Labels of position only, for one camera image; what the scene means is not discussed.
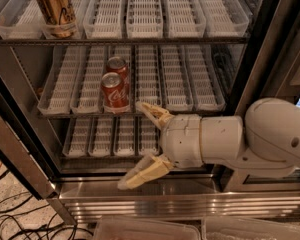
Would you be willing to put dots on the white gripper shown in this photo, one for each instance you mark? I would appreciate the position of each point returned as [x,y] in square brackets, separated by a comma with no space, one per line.
[182,140]

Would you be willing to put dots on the orange gold drink can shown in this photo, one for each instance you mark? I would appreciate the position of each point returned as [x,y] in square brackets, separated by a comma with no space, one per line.
[59,17]

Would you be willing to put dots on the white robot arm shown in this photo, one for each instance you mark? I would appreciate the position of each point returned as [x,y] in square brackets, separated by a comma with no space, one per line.
[265,142]

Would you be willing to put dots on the front red cola can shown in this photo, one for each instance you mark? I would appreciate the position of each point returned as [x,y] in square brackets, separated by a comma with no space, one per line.
[114,92]

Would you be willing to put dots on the red cola can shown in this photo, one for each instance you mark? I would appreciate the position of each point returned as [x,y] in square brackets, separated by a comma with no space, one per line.
[114,92]
[119,65]

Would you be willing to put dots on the rear red cola can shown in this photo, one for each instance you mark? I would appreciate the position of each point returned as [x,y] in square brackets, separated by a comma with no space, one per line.
[119,65]

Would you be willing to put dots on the right glass fridge door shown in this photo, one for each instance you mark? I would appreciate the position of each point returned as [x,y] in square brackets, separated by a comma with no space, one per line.
[270,66]

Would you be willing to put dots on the open fridge door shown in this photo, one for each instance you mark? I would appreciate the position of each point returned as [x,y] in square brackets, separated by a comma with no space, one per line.
[29,145]

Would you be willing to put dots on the top shelf leftmost tray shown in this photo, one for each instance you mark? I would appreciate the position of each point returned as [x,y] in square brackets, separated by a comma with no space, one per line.
[20,19]

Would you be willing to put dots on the left clear plastic bin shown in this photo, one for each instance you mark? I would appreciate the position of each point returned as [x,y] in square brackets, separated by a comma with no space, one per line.
[124,228]

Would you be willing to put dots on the clear plastic bin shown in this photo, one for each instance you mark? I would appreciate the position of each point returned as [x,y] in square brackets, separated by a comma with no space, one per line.
[235,228]
[124,228]

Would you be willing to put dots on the right clear plastic bin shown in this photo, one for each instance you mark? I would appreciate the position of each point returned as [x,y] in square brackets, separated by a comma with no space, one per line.
[235,228]

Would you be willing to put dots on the bottom wire fridge shelf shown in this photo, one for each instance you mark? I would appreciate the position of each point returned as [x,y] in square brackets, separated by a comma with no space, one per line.
[135,157]

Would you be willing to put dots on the wire fridge shelf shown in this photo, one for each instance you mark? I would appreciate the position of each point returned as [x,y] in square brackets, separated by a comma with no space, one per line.
[123,41]
[134,114]
[135,157]

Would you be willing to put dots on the top wire fridge shelf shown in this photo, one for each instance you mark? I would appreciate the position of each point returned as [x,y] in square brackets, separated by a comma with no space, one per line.
[123,41]

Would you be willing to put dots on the middle wire fridge shelf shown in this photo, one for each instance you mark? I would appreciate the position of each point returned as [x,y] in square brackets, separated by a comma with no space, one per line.
[134,114]

